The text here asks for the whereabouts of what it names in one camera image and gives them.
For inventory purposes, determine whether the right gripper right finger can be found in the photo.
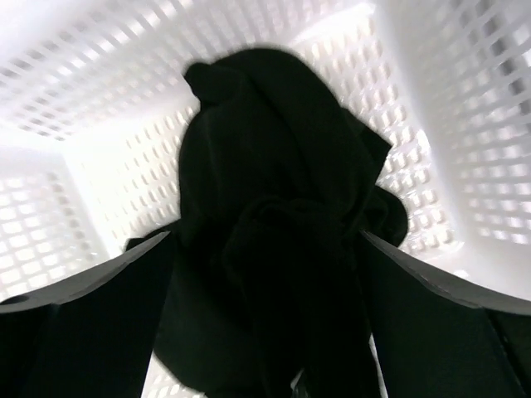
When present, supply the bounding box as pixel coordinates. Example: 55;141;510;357
358;232;530;398

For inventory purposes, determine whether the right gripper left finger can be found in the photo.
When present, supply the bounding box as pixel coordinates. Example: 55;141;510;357
1;232;174;397

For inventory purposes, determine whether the black tank top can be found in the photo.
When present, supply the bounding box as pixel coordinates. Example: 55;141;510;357
124;46;412;398

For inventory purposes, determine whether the white plastic basket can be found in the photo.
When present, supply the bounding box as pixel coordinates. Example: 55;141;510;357
1;1;530;397

